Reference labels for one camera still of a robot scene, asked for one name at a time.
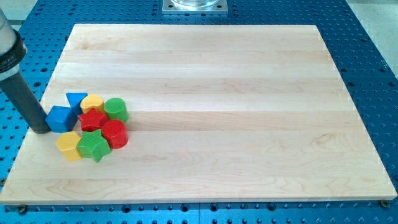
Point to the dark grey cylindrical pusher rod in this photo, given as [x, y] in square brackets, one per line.
[19, 93]

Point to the blue cube block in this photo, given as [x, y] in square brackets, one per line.
[61, 119]

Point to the blue triangle block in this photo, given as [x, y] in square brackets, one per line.
[74, 100]

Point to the yellow hexagon block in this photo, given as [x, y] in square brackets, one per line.
[67, 143]

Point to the yellow heart block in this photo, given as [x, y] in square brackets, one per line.
[92, 101]

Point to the red star block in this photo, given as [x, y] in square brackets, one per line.
[92, 120]

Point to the green star block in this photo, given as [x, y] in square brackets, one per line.
[93, 145]

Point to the green cylinder block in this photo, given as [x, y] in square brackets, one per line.
[115, 108]

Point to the red cylinder block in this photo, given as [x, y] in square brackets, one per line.
[115, 132]

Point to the left board stop screw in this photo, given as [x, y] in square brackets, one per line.
[21, 209]

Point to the board stop screw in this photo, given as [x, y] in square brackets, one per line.
[21, 209]
[385, 204]

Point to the light wooden board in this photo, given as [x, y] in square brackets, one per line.
[217, 114]

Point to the right board stop screw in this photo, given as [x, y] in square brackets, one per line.
[385, 204]

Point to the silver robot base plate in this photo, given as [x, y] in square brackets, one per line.
[177, 6]

